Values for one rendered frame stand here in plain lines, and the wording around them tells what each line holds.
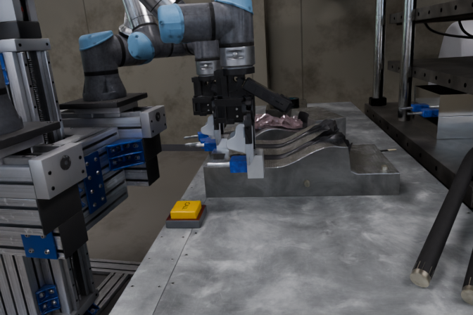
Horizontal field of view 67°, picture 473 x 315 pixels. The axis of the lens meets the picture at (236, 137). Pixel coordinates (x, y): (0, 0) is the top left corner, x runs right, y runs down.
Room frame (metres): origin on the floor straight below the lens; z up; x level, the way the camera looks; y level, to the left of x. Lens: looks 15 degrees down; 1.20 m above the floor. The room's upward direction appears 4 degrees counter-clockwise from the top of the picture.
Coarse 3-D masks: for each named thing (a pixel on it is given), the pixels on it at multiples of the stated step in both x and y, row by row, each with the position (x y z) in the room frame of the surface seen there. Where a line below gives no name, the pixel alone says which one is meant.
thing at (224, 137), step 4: (224, 136) 1.08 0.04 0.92; (228, 136) 1.09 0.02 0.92; (208, 140) 1.10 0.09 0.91; (212, 140) 1.10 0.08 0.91; (224, 140) 1.06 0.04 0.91; (196, 144) 1.10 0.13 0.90; (200, 144) 1.10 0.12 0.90; (204, 144) 1.08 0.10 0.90; (208, 144) 1.07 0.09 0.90; (212, 144) 1.07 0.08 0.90; (220, 144) 1.07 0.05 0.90; (224, 144) 1.06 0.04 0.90; (204, 148) 1.08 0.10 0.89; (208, 148) 1.07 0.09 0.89; (212, 148) 1.07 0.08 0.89
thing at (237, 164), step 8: (256, 152) 0.78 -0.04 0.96; (232, 160) 0.78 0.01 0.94; (240, 160) 0.77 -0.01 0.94; (256, 160) 0.76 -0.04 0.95; (232, 168) 0.77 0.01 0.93; (240, 168) 0.77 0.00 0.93; (248, 168) 0.76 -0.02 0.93; (256, 168) 0.76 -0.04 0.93; (264, 168) 0.80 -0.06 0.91; (248, 176) 0.76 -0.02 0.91; (256, 176) 0.76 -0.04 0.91
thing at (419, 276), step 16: (464, 160) 0.76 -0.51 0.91; (464, 176) 0.70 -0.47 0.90; (448, 192) 0.67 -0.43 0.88; (464, 192) 0.67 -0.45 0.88; (448, 208) 0.62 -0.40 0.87; (448, 224) 0.59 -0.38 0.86; (432, 240) 0.55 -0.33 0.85; (432, 256) 0.52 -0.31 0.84; (416, 272) 0.50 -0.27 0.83; (432, 272) 0.50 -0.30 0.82
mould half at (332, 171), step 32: (224, 160) 0.94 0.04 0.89; (288, 160) 0.90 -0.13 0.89; (320, 160) 0.86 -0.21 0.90; (352, 160) 0.95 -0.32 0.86; (384, 160) 0.93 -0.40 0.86; (224, 192) 0.90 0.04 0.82; (256, 192) 0.89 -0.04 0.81; (288, 192) 0.87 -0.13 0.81; (320, 192) 0.86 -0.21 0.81; (352, 192) 0.85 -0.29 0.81; (384, 192) 0.84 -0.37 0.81
